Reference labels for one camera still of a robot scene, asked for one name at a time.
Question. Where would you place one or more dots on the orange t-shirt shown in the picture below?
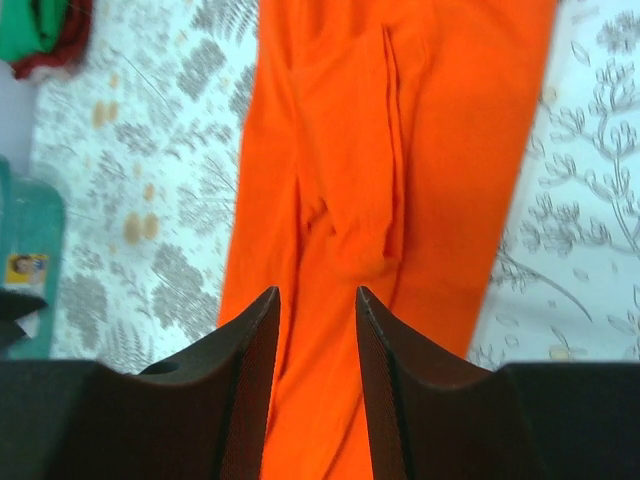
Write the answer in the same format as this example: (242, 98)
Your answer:
(381, 149)

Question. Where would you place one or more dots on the floral patterned table mat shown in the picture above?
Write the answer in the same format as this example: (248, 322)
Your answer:
(142, 146)

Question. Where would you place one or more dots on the folded green t-shirt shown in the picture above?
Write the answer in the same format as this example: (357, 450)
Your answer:
(29, 27)

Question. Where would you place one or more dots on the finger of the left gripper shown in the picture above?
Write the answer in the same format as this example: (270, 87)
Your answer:
(13, 307)

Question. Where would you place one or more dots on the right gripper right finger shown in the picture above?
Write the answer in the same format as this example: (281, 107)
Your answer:
(433, 415)

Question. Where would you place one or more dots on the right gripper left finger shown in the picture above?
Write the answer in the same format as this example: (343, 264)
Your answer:
(201, 413)

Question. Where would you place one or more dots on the clear teal plastic bin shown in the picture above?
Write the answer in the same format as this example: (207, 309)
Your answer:
(32, 232)

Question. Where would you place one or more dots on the folded dark red t-shirt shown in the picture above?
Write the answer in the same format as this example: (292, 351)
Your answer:
(68, 51)

